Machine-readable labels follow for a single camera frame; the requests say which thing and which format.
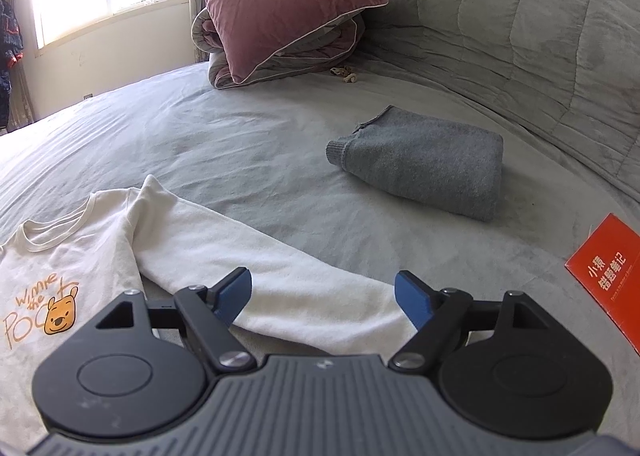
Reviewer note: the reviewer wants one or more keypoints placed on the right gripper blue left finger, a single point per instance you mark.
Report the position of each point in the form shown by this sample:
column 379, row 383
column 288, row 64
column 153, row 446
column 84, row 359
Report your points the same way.
column 207, row 314

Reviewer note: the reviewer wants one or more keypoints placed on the red booklet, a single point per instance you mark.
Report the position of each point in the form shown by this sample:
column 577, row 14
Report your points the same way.
column 607, row 266

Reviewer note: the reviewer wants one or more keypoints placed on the folded grey pink quilt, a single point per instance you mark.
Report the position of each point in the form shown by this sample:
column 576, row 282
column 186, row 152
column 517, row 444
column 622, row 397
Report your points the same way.
column 323, row 49

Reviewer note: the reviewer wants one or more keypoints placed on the dark blue hanging jacket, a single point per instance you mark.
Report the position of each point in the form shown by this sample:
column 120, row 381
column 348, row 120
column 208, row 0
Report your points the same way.
column 11, row 52

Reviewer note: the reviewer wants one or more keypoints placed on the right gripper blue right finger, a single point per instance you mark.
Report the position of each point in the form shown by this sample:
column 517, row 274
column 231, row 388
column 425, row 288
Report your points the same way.
column 437, row 317

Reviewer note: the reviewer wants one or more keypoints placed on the white Winnie Pooh sweatshirt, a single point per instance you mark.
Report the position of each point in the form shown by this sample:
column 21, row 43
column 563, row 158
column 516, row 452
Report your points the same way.
column 56, row 275

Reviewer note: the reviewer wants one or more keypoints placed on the grey quilted headboard cover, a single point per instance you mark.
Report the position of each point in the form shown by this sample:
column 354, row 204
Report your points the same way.
column 567, row 70

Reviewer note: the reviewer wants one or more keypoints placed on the small beige keychain trinket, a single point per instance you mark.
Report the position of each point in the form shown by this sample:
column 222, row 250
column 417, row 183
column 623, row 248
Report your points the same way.
column 344, row 72

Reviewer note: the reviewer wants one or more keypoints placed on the folded grey sweater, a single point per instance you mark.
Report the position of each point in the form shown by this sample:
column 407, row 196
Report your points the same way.
column 440, row 163

